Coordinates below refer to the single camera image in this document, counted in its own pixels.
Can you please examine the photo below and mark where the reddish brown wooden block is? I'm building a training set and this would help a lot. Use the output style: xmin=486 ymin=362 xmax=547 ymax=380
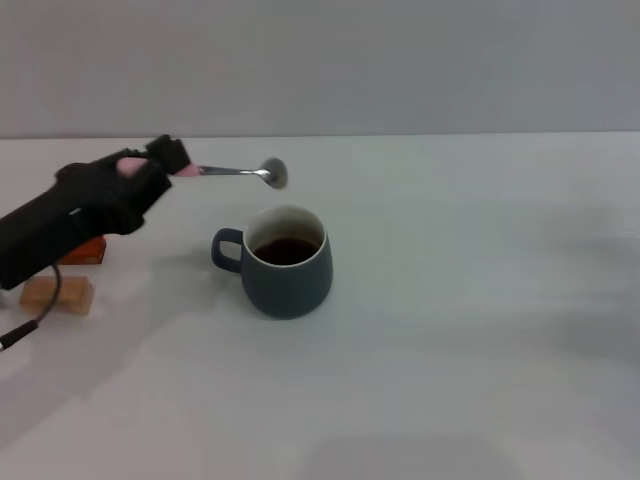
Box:
xmin=58 ymin=237 xmax=108 ymax=266

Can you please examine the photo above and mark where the light tan wooden block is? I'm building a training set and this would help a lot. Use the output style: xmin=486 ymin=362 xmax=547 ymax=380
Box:
xmin=18 ymin=276 xmax=95 ymax=317

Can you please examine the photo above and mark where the pink handled metal spoon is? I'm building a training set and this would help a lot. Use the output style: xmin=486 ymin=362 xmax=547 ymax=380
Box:
xmin=117 ymin=156 xmax=289 ymax=191

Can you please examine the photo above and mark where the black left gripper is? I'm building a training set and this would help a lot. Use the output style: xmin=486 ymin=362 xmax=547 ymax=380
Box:
xmin=0 ymin=134 xmax=194 ymax=292

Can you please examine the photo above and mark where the dark grey ceramic coffee mug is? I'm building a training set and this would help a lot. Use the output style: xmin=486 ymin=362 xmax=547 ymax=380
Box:
xmin=210 ymin=204 xmax=333 ymax=320

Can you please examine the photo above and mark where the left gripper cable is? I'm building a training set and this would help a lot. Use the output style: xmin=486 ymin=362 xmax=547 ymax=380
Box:
xmin=0 ymin=263 xmax=64 ymax=352

